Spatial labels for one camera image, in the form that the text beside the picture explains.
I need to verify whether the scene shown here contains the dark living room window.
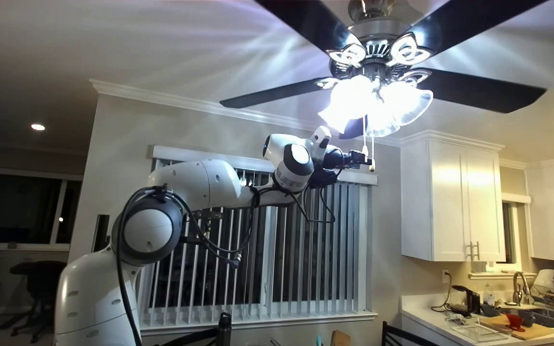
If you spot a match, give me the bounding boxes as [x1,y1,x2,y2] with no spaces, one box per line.
[0,171,84,253]

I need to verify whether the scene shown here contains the white vertical window blinds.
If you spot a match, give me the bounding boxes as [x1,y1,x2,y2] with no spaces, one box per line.
[130,144,378,336]

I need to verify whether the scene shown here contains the white two-door wall cabinet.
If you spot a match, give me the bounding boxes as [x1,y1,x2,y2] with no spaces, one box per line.
[398,128,507,263]

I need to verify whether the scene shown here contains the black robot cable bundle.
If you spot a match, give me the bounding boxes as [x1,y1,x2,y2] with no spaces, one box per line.
[113,167,338,346]

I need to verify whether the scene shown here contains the frosted glass lamp shade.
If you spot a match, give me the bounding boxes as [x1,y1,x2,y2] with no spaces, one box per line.
[365,78,434,138]
[315,75,377,134]

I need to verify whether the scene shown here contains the black chair backrest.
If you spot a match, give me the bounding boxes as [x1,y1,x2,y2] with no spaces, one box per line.
[380,319,442,346]

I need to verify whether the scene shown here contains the chrome kitchen faucet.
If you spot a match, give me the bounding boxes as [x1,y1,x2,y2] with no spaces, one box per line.
[511,271,529,305]

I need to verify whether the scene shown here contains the dark bottle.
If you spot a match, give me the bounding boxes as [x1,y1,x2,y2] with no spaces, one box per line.
[217,311,234,346]

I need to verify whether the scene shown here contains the wooden cutting board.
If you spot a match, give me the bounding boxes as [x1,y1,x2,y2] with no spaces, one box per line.
[480,313,554,342]

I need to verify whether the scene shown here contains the white dish mat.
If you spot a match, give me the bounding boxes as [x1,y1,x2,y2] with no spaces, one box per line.
[446,315,504,346]

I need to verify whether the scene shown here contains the black ceiling fan blade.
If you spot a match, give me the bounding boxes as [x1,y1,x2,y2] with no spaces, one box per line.
[253,0,352,53]
[417,65,548,115]
[219,75,330,111]
[409,0,548,57]

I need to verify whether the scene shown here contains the fan light pull chain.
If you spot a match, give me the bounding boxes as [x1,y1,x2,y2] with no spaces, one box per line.
[359,125,375,169]

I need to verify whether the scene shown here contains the silver ceiling fan hub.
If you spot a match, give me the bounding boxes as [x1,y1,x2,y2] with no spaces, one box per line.
[325,0,436,84]

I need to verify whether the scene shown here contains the black countertop appliance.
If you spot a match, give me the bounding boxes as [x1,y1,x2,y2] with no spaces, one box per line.
[446,284,482,317]

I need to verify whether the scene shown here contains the white crumpled bag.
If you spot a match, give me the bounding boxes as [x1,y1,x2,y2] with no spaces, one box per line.
[530,267,554,301]

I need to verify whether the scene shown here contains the kitchen window with white frame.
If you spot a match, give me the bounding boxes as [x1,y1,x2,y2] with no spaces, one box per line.
[498,167,534,273]

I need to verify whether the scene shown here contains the dark dining table set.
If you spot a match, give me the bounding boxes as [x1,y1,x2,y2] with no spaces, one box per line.
[5,257,69,340]

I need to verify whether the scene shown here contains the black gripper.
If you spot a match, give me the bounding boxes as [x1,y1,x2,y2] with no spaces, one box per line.
[321,148,377,174]

